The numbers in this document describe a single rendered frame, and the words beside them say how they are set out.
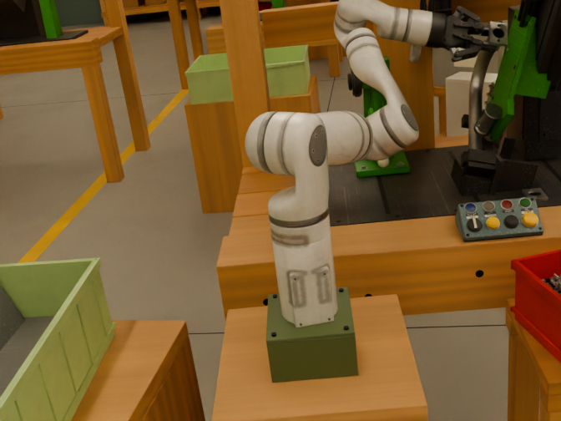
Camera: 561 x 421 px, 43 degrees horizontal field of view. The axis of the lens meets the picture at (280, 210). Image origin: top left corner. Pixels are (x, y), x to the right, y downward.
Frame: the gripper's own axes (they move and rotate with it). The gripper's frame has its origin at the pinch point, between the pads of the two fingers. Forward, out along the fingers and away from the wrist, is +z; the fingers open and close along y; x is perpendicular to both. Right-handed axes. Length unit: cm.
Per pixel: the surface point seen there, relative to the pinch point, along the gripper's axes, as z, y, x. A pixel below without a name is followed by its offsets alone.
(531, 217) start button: 6.9, -43.4, -6.3
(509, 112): 3.3, -19.7, -3.4
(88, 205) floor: -146, 42, 276
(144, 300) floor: -89, -29, 182
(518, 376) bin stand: 10, -71, 5
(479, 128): -0.2, -19.9, 4.5
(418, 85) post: -8.7, 4.0, 29.3
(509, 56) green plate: 2.9, -6.4, -3.8
